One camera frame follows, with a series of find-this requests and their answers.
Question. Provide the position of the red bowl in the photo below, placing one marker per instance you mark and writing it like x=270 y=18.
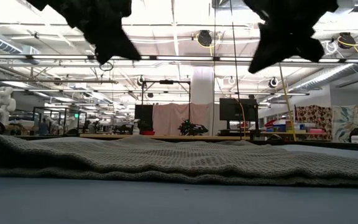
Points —
x=147 y=132

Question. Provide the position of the small black monitor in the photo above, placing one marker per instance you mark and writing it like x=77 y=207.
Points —
x=144 y=115

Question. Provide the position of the brown floral cloth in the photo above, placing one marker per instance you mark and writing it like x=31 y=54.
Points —
x=314 y=119

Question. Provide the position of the grey waffle-weave towel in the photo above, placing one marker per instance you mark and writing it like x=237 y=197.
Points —
x=179 y=158

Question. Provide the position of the pink cloth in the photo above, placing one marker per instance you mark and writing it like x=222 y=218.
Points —
x=172 y=119

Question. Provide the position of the blue box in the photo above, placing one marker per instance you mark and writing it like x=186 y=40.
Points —
x=280 y=128

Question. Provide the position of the black pole frame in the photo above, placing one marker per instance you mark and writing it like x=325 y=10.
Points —
x=166 y=81

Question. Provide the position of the long ceiling light rail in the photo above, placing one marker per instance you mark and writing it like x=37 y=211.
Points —
x=182 y=58

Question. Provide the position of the black table frame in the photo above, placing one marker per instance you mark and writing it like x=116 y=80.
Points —
x=322 y=144

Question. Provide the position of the pink box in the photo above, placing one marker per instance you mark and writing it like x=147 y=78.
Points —
x=317 y=131

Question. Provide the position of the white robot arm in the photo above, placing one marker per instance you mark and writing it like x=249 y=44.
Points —
x=3 y=102

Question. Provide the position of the white spray bottle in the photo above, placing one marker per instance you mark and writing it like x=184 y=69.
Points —
x=136 y=127

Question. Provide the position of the large black monitor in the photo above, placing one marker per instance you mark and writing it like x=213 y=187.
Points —
x=230 y=110

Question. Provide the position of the black cage frame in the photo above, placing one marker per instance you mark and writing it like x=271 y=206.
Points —
x=59 y=109

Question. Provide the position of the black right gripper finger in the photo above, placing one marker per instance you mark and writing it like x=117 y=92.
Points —
x=270 y=51
x=312 y=49

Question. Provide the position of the teal leaf-print cloth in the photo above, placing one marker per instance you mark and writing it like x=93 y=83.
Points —
x=346 y=118

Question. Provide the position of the wooden table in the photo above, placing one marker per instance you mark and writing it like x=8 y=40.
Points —
x=166 y=136

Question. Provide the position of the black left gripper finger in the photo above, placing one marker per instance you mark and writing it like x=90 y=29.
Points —
x=113 y=46

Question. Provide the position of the small black robot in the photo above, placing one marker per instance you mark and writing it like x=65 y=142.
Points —
x=193 y=128

